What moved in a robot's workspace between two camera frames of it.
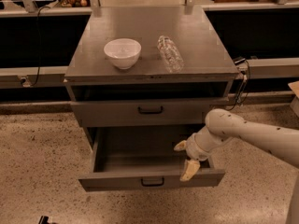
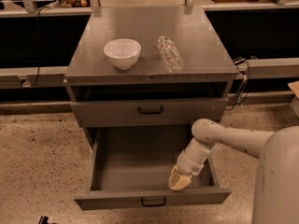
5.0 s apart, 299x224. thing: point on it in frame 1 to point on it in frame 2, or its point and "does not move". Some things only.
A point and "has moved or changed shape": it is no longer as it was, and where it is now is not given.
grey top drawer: (149, 112) does not move
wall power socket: (24, 81) does not move
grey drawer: (135, 158) has moved or changed shape
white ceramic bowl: (124, 52) does not move
